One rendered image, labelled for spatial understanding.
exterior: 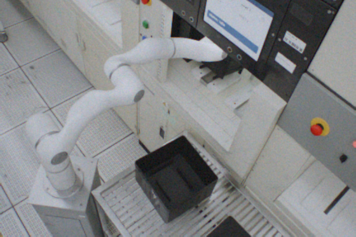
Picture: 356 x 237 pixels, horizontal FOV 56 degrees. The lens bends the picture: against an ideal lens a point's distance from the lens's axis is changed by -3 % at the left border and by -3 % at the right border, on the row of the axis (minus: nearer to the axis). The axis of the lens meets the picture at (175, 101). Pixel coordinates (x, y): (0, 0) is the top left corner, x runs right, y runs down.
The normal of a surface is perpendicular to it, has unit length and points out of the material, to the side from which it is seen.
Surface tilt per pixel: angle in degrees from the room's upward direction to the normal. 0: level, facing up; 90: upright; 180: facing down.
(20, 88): 0
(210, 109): 0
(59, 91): 0
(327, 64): 90
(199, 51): 58
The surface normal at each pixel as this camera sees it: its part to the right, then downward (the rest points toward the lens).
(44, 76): 0.08, -0.63
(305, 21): -0.77, 0.46
